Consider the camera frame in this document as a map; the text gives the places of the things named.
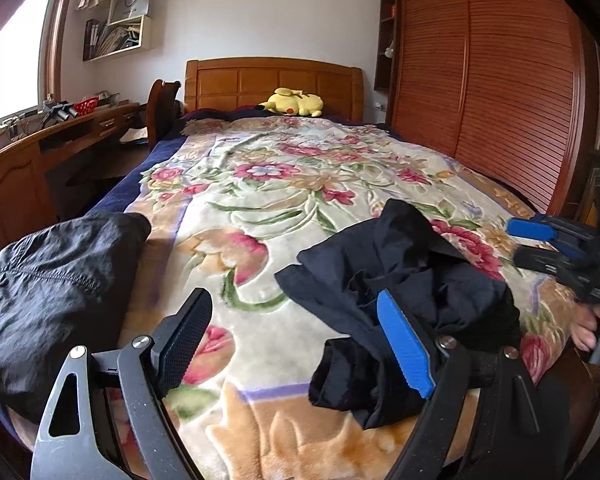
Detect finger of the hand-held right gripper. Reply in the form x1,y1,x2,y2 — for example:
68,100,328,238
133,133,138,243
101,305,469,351
513,247,582,282
506,214,589,262

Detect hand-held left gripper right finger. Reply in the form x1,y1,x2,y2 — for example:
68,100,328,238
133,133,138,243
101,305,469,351
376,289,567,480

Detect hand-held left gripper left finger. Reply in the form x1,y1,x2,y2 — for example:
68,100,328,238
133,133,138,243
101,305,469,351
30,287,214,480

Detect navy blue jacket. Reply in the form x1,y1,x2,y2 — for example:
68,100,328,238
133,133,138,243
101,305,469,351
274,198,524,431

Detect person's right hand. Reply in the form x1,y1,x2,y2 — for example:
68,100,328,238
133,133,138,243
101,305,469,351
571,304,600,362

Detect dark grey garment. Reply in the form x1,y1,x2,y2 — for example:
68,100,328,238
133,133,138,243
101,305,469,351
0,211,152,424

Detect wooden slatted wardrobe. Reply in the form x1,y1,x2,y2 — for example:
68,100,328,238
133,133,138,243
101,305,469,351
386,0,600,221

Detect floral blanket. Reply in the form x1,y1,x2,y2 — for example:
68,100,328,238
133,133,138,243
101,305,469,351
0,115,581,480

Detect open wooden side shelf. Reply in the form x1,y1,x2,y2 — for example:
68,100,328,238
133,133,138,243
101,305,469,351
374,0,398,94

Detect wooden desk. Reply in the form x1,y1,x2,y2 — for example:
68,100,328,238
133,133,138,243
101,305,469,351
0,102,147,281

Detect wooden chair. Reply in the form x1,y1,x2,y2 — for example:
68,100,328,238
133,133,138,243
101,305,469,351
120,79,182,152

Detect yellow plush toy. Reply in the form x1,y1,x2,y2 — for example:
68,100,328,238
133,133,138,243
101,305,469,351
258,88,325,119

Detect black gadget on stand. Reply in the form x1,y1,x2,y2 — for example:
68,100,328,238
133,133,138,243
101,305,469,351
42,102,76,124

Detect wooden bed headboard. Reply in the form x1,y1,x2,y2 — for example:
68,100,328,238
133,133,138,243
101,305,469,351
184,57,365,122

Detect stack of magazines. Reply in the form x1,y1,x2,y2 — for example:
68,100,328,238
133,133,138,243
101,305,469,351
97,24,143,56

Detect dark binders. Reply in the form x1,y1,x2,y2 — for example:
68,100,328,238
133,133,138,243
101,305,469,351
83,20,101,61

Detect window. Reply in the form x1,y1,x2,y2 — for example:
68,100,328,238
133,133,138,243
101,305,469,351
0,0,64,129

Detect white paper bag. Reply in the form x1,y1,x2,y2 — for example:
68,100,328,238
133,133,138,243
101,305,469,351
109,0,151,25

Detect white wall shelf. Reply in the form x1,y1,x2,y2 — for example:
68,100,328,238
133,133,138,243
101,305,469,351
82,0,160,63

